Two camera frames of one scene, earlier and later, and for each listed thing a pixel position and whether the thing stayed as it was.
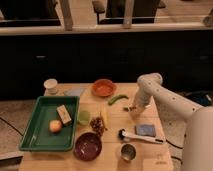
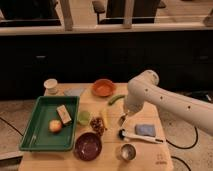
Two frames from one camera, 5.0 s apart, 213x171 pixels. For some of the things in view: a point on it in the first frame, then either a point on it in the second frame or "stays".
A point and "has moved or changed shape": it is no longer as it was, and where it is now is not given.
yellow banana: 105,116 stays
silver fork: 131,108 has moved or changed shape
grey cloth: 76,91 stays
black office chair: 143,11 stays
